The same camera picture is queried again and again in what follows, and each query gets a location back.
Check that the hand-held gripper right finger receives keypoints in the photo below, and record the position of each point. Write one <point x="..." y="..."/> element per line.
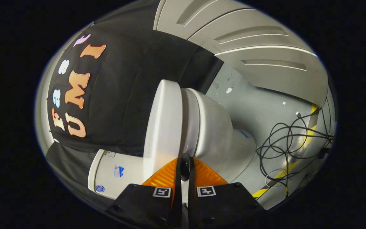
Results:
<point x="227" y="203"/>

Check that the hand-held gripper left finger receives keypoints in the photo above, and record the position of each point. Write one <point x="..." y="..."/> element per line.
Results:
<point x="138" y="203"/>

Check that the white toilet lid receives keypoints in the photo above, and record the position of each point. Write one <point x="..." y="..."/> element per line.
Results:
<point x="162" y="127"/>

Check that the white toilet tank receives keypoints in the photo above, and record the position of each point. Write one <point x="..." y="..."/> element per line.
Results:
<point x="129" y="171"/>

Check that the white toilet bowl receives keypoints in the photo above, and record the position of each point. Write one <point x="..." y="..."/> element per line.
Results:
<point x="218" y="140"/>

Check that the yellow black floor tape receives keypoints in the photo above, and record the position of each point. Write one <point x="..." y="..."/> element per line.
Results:
<point x="259" y="191"/>

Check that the black backdrop cloth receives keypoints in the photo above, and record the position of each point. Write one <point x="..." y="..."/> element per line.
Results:
<point x="122" y="89"/>

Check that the white drawer cabinet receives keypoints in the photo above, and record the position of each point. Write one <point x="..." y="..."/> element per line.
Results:
<point x="265" y="70"/>

